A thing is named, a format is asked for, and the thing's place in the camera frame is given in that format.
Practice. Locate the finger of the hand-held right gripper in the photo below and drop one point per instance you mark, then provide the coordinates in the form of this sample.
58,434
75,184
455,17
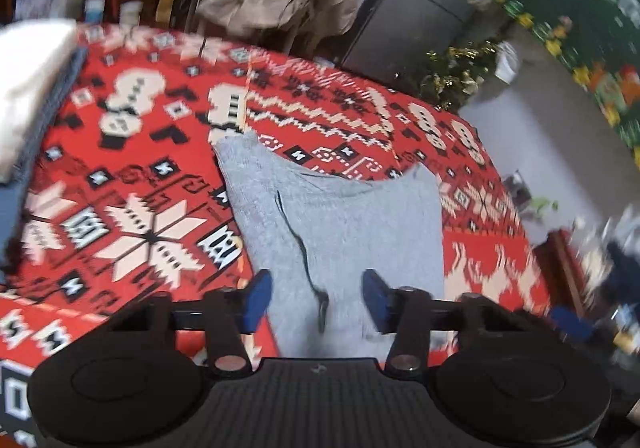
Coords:
570,325

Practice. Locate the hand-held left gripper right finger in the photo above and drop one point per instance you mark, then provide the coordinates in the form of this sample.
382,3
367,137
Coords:
377,305

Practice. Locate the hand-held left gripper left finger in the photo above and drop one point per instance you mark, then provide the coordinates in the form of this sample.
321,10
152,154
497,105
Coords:
259,303

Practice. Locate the grey knit sweater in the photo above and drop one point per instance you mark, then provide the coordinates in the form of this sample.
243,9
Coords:
350,228

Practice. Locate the wooden bedside cabinet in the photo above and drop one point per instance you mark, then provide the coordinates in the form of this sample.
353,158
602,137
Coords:
560,268

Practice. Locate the dark blue fluffy garment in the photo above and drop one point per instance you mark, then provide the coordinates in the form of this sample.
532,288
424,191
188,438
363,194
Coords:
620,268

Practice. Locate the red patterned blanket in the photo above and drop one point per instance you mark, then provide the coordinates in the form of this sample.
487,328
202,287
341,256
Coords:
150,152

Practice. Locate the folded blue garment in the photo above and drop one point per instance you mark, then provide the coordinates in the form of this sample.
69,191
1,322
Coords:
12,218

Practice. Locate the white paper bag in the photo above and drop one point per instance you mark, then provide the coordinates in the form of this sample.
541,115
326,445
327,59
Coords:
506,62

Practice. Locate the grey refrigerator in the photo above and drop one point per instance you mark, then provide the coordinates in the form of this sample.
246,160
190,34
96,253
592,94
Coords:
415,17

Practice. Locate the folded white garment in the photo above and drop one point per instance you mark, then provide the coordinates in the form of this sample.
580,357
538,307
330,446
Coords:
30,87

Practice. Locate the white pet bowl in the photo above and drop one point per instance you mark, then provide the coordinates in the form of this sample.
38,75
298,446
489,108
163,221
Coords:
131,13

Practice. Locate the green Christmas printed cloth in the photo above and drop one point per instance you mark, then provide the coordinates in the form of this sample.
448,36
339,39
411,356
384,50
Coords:
590,2

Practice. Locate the blue pet bowl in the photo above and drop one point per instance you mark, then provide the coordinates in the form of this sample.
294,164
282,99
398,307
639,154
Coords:
94,10

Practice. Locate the wall power socket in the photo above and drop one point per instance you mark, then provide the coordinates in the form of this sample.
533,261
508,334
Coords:
517,188

